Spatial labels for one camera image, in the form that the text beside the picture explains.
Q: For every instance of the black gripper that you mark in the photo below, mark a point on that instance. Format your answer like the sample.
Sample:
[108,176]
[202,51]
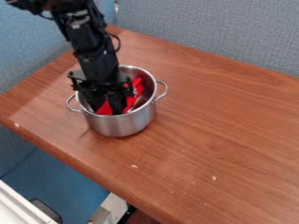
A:
[99,78]

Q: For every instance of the red cloth object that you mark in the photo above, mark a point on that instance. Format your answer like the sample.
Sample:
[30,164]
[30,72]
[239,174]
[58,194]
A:
[131,100]

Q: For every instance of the metal pot with handles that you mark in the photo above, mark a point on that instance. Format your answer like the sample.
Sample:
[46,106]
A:
[126,124]

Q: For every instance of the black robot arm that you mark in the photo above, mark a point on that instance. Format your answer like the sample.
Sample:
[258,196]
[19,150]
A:
[78,18]

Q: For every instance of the white appliance lower left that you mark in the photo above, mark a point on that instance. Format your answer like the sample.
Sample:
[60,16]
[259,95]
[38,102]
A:
[18,210]

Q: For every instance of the white table leg bracket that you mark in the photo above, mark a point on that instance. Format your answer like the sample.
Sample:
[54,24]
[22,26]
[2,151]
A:
[111,211]

